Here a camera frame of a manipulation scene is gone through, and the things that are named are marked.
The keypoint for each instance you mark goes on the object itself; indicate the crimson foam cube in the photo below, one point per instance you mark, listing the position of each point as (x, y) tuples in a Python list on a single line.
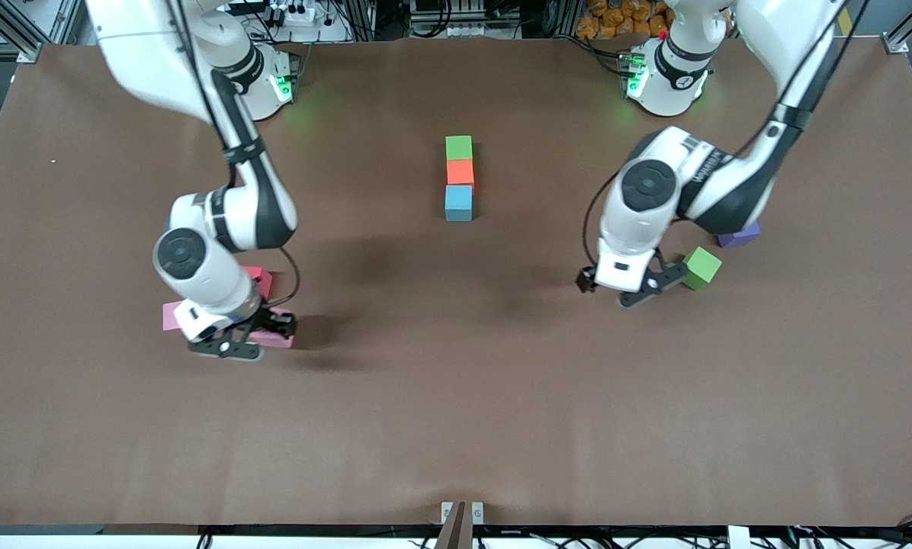
[(261, 278)]

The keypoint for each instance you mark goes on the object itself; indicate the grey electronics unit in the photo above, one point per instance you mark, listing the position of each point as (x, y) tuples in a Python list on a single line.
[(456, 19)]

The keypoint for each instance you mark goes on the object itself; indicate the small white box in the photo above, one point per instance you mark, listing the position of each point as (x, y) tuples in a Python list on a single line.
[(738, 537)]

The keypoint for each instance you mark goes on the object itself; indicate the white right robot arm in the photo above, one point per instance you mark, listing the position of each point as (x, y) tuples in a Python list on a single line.
[(151, 53)]

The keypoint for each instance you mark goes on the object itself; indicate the purple foam cube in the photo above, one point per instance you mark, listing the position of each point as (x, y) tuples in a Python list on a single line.
[(740, 238)]

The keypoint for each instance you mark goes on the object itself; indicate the cyan foam cube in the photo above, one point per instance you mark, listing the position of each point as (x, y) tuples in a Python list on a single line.
[(458, 202)]

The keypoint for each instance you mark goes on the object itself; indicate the pink foam cube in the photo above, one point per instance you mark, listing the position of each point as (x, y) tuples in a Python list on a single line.
[(282, 341), (170, 316)]

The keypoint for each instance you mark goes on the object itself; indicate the orange foam cube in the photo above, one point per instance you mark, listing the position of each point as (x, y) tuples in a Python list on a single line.
[(460, 172)]

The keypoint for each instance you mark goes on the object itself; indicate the orange crinkled bag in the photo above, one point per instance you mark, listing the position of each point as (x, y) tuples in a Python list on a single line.
[(616, 19)]

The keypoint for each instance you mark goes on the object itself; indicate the white power strip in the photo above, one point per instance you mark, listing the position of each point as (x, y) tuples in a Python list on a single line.
[(300, 14)]

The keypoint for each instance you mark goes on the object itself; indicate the metal table edge bracket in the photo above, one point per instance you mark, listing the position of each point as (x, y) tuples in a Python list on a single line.
[(460, 512)]

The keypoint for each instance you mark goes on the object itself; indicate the green foam cube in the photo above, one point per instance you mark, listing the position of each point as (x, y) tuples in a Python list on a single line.
[(704, 268), (459, 148)]

